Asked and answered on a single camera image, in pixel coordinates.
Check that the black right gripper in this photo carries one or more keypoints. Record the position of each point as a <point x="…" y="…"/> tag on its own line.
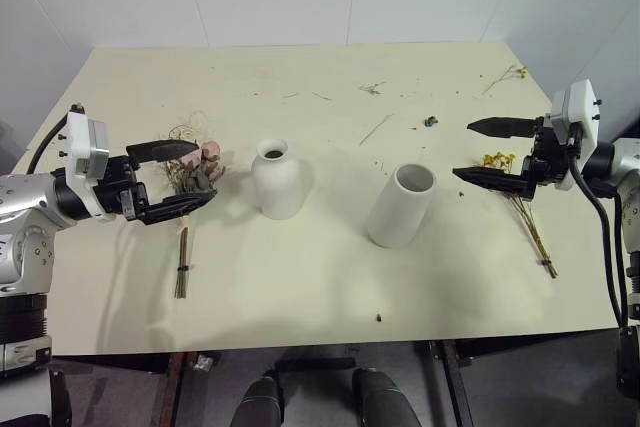
<point x="550" y="162"/>

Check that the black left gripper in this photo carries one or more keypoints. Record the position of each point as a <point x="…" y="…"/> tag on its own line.
<point x="117" y="182"/>

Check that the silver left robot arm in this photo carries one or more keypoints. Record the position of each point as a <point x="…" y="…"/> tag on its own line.
<point x="25" y="207"/>

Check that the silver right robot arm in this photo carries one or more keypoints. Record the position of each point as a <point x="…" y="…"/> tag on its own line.
<point x="627" y="167"/>

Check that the white bottle-shaped vase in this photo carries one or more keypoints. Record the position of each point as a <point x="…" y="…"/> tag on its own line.
<point x="276" y="184"/>

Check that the white cylindrical vase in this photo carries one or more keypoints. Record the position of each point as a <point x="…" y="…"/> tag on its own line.
<point x="397" y="209"/>

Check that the dried pink flower bouquet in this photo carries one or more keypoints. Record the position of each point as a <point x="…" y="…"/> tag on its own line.
<point x="197" y="174"/>

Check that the small teal scrap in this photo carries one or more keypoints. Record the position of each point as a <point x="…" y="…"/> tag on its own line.
<point x="430" y="122"/>

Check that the dried twig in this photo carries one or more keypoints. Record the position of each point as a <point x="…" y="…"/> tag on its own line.
<point x="510" y="73"/>

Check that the dried yellow flower bouquet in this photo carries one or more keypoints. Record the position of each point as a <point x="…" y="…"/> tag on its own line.
<point x="537" y="242"/>

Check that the long loose dry twig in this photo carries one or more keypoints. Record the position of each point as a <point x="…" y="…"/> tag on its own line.
<point x="375" y="129"/>

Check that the small dry stem cluster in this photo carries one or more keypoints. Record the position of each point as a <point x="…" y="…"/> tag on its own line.
<point x="372" y="88"/>

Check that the rusty metal table leg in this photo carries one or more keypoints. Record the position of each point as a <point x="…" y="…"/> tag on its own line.
<point x="452" y="382"/>
<point x="172" y="389"/>

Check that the dark rounded shape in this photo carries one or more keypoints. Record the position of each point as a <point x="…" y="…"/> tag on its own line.
<point x="257" y="404"/>
<point x="382" y="399"/>

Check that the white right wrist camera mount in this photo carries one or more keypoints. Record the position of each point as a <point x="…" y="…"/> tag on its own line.
<point x="582" y="112"/>

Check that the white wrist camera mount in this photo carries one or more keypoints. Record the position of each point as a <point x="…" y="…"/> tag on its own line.
<point x="80" y="144"/>
<point x="582" y="112"/>

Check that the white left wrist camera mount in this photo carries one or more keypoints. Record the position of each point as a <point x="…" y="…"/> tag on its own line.
<point x="80" y="144"/>

